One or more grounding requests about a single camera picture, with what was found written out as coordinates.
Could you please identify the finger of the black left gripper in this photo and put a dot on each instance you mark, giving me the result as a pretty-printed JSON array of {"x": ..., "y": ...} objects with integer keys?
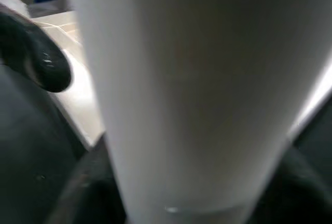
[{"x": 39, "y": 53}]

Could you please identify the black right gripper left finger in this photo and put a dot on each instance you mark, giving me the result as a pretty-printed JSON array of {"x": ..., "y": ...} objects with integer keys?
[{"x": 85, "y": 195}]

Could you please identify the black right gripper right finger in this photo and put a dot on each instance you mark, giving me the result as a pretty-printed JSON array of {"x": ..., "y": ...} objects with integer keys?
[{"x": 298, "y": 195}]

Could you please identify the white plastic table top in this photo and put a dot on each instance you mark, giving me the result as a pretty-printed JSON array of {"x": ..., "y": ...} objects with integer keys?
[{"x": 80, "y": 91}]

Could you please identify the black table cloth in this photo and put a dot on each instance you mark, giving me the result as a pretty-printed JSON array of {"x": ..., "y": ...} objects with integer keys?
[{"x": 26, "y": 143}]

